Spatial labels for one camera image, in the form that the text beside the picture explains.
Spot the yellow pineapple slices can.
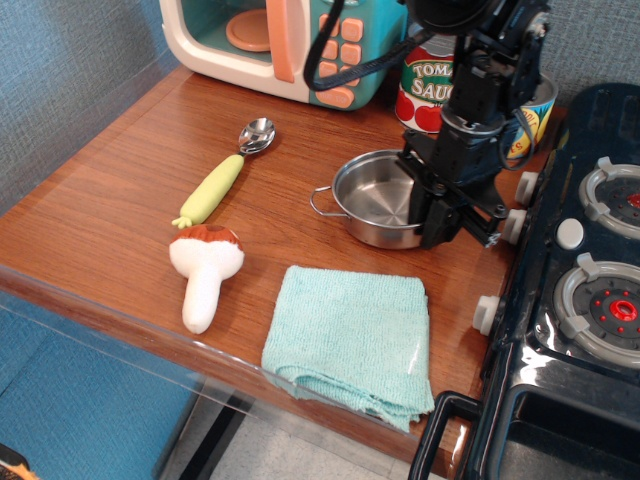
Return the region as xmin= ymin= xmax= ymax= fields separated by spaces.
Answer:
xmin=507 ymin=74 xmax=558 ymax=161

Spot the plush mushroom toy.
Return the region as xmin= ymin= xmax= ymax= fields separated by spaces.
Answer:
xmin=169 ymin=225 xmax=245 ymax=334

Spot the clear acrylic table guard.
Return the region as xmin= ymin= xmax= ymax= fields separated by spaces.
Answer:
xmin=1 ymin=269 xmax=419 ymax=479

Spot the small stainless steel pot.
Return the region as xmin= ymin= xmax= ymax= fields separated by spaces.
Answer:
xmin=309 ymin=150 xmax=423 ymax=250

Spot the toy microwave oven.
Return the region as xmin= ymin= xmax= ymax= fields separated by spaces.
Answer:
xmin=160 ymin=1 xmax=408 ymax=111

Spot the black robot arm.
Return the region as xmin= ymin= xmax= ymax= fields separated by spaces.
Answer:
xmin=397 ymin=1 xmax=550 ymax=249

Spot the tomato sauce can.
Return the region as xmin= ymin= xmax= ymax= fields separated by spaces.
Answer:
xmin=395 ymin=35 xmax=456 ymax=134

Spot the folded teal towel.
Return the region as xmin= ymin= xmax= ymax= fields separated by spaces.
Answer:
xmin=262 ymin=266 xmax=434 ymax=431

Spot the spoon with green handle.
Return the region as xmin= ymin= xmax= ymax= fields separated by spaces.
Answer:
xmin=171 ymin=117 xmax=276 ymax=229

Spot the black braided cable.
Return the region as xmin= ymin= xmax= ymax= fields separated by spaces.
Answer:
xmin=302 ymin=0 xmax=436 ymax=93

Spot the black toy stove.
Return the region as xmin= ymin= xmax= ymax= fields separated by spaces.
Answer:
xmin=410 ymin=83 xmax=639 ymax=479

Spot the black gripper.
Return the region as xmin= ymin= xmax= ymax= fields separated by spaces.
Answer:
xmin=398 ymin=112 xmax=507 ymax=250

